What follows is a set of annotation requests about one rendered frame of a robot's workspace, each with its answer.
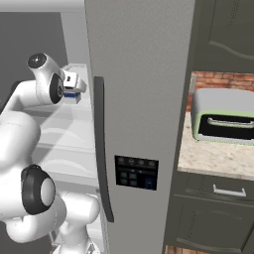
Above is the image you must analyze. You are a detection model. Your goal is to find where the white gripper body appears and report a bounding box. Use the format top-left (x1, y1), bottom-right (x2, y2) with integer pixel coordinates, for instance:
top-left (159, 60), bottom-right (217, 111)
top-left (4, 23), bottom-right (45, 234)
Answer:
top-left (69, 72), bottom-right (88, 95)

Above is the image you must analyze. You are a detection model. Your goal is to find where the blue and white milk carton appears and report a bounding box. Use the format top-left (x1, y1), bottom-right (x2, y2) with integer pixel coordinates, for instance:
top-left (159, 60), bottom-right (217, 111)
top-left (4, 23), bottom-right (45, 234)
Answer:
top-left (63, 91), bottom-right (82, 105)

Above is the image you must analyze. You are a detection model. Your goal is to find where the fridge with white shelves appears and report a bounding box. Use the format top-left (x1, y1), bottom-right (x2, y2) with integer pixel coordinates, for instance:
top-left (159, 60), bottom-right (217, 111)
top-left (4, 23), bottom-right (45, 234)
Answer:
top-left (31, 0), bottom-right (111, 254)

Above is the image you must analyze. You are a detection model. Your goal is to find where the grey fridge door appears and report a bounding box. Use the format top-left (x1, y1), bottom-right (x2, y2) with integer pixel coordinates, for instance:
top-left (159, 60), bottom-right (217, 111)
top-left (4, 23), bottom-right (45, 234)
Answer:
top-left (83, 0), bottom-right (196, 254)

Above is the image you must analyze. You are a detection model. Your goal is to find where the grey and green toaster oven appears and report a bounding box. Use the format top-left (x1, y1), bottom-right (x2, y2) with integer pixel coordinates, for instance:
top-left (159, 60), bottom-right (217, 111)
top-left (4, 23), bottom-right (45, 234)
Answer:
top-left (190, 87), bottom-right (254, 147)

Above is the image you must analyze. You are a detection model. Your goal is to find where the dark grey upper cupboard door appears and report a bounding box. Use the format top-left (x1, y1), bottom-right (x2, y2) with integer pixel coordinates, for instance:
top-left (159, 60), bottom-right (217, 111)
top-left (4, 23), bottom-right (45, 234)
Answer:
top-left (192, 0), bottom-right (254, 74)

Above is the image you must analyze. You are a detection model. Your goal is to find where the dark grey cupboard door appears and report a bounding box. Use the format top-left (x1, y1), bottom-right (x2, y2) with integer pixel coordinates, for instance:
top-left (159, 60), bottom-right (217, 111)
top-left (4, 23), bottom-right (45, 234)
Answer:
top-left (192, 0), bottom-right (254, 74)
top-left (163, 194), bottom-right (254, 254)

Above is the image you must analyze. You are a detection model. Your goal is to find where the dark grey drawer front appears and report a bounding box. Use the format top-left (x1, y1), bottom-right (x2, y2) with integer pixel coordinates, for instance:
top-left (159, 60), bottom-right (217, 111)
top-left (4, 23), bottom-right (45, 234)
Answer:
top-left (172, 171), bottom-right (254, 208)

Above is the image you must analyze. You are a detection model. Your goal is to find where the dark grey lower cupboard door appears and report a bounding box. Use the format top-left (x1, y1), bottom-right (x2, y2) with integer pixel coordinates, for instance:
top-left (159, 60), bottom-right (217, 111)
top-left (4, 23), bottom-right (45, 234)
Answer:
top-left (163, 194), bottom-right (254, 254)

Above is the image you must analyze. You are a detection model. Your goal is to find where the dark grey fridge door handle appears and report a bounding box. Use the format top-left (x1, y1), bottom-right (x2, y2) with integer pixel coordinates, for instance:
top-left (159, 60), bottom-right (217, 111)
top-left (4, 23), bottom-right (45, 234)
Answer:
top-left (92, 75), bottom-right (115, 223)

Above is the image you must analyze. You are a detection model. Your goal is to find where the silver toaster oven handle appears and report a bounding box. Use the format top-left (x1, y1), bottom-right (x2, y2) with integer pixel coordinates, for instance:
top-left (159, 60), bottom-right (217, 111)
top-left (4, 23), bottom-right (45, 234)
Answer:
top-left (206, 116), bottom-right (254, 130)

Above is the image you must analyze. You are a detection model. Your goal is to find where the silver drawer handle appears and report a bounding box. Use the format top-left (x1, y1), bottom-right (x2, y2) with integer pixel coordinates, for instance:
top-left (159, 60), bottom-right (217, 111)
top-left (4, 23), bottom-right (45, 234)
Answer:
top-left (212, 184), bottom-right (248, 198)

